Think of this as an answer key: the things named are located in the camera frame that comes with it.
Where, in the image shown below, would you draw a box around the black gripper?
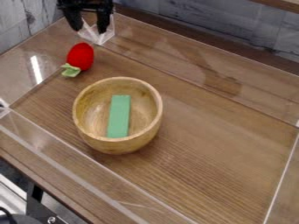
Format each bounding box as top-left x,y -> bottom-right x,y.
57,0 -> 113,34

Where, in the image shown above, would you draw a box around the red plush fruit green leaves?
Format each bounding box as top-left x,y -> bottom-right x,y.
61,42 -> 94,78

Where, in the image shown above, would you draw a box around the wooden bowl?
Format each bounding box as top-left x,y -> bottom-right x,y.
72,77 -> 164,155

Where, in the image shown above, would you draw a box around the green rectangular block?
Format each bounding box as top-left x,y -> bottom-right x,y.
106,95 -> 130,138

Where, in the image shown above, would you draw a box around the black metal table leg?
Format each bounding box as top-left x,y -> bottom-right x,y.
26,183 -> 42,203

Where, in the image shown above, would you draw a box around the black cable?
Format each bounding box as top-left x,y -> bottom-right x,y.
0,206 -> 15,224

